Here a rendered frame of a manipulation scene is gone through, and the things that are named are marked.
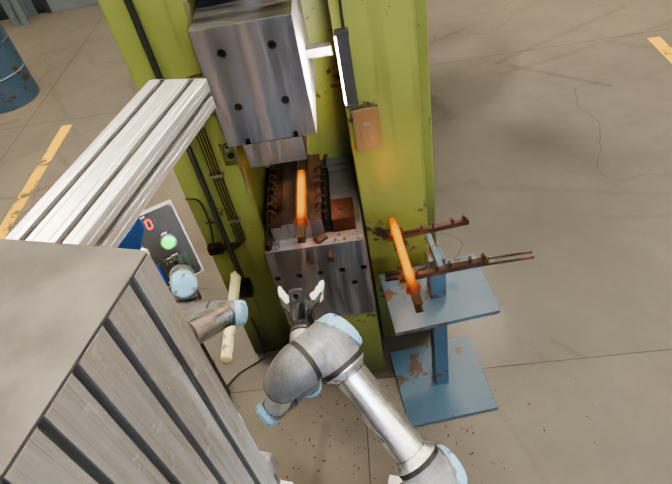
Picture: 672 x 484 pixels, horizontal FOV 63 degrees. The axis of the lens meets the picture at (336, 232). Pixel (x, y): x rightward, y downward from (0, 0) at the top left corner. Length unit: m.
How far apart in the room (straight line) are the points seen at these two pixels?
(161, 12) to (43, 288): 1.39
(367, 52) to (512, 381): 1.65
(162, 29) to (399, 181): 0.99
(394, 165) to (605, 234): 1.66
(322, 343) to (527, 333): 1.73
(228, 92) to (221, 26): 0.21
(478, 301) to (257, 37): 1.24
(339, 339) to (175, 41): 1.07
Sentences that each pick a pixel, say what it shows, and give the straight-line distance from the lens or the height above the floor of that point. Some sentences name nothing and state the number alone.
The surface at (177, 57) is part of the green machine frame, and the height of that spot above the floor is 1.63.
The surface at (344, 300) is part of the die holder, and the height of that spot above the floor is 0.58.
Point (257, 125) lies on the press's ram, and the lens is 1.83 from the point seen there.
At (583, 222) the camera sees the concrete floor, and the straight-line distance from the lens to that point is 3.50.
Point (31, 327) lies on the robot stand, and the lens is 0.53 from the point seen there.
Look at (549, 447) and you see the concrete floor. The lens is 2.64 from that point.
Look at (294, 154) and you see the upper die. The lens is 1.89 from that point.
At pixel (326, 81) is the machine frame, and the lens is 2.29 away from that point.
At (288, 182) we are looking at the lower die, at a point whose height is 0.99.
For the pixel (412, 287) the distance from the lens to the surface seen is 1.86.
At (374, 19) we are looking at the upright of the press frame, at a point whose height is 1.65.
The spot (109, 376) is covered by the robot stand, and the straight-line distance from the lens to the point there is 0.52.
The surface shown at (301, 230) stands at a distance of 2.02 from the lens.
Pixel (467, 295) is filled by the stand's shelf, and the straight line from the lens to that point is 2.20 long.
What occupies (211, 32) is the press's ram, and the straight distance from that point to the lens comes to 1.70.
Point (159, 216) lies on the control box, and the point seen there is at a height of 1.17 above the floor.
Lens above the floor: 2.36
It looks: 43 degrees down
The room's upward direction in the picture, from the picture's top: 12 degrees counter-clockwise
